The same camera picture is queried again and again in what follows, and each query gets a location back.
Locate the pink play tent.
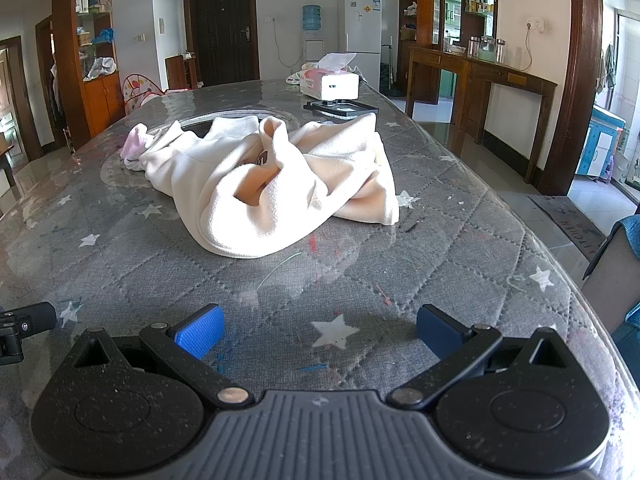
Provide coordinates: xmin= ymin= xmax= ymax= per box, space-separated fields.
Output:
xmin=122 ymin=74 xmax=166 ymax=116

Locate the wooden interior door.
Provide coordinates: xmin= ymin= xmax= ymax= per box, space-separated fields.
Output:
xmin=0 ymin=36 xmax=43 ymax=161

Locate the wooden bookcase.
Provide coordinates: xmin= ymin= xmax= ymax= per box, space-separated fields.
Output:
xmin=52 ymin=0 xmax=126 ymax=138

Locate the blue water bottle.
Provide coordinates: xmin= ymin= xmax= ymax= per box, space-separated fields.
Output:
xmin=301 ymin=5 xmax=323 ymax=33

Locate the black flat tray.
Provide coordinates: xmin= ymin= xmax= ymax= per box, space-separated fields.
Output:
xmin=303 ymin=100 xmax=379 ymax=120

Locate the small wooden shoe rack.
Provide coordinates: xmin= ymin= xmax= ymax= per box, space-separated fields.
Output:
xmin=165 ymin=54 xmax=199 ymax=91

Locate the grey floor mat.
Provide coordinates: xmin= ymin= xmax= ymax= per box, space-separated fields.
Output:
xmin=527 ymin=195 xmax=608 ymax=263

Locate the person's blue clothing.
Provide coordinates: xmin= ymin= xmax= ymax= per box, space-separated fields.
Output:
xmin=582 ymin=214 xmax=640 ymax=356

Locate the pink and white sock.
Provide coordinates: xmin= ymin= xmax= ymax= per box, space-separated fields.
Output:
xmin=120 ymin=124 xmax=153 ymax=171

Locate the white power cable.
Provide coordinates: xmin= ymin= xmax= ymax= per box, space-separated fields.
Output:
xmin=520 ymin=27 xmax=538 ymax=72

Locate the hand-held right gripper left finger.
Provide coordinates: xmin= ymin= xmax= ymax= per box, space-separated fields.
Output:
xmin=71 ymin=303 xmax=256 ymax=409

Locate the white tissue box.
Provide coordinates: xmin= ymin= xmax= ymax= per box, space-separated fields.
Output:
xmin=299 ymin=53 xmax=361 ymax=98

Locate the white refrigerator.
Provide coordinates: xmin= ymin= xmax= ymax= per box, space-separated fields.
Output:
xmin=337 ymin=0 xmax=384 ymax=91

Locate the wooden console table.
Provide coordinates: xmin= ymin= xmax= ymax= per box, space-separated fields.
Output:
xmin=405 ymin=42 xmax=558 ymax=183

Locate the white water dispenser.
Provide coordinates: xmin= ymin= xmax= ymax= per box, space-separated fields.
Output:
xmin=300 ymin=31 xmax=326 ymax=68

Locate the floor mop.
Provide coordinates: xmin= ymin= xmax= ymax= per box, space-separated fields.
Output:
xmin=382 ymin=35 xmax=401 ymax=97

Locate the grey quilted star table cover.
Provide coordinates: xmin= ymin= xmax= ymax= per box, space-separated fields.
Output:
xmin=0 ymin=79 xmax=640 ymax=480

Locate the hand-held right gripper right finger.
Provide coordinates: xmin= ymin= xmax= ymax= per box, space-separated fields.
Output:
xmin=386 ymin=304 xmax=571 ymax=410

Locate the blue cabinet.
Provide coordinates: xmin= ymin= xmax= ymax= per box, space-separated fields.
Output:
xmin=575 ymin=107 xmax=626 ymax=178

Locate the dark entrance door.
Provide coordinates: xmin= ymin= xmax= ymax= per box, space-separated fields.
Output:
xmin=182 ymin=0 xmax=261 ymax=87

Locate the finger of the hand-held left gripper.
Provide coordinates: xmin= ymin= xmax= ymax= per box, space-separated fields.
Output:
xmin=0 ymin=302 xmax=58 ymax=366

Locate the white rectangular box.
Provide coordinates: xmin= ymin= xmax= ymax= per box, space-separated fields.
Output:
xmin=320 ymin=73 xmax=360 ymax=101

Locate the wooden display cabinet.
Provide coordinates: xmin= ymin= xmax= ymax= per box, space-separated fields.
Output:
xmin=398 ymin=0 xmax=498 ymax=98

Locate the wooden arch frame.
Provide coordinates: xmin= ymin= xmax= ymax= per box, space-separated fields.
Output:
xmin=537 ymin=0 xmax=603 ymax=196

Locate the cream fleece garment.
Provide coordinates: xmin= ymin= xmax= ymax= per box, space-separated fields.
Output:
xmin=139 ymin=112 xmax=401 ymax=259

